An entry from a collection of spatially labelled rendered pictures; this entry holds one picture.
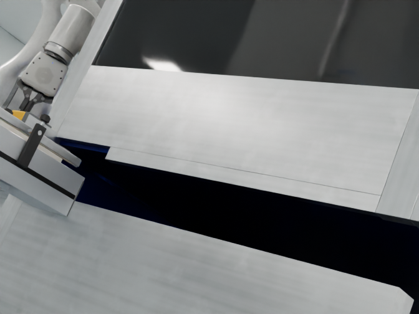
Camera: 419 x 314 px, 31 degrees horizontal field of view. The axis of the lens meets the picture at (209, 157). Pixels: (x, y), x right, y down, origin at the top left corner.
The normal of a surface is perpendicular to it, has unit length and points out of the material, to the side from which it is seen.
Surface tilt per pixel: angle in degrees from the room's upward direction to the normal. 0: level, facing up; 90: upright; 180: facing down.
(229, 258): 90
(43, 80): 90
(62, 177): 90
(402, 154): 90
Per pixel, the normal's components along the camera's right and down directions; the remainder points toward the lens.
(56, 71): 0.35, -0.14
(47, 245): -0.55, -0.44
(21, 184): 0.74, 0.13
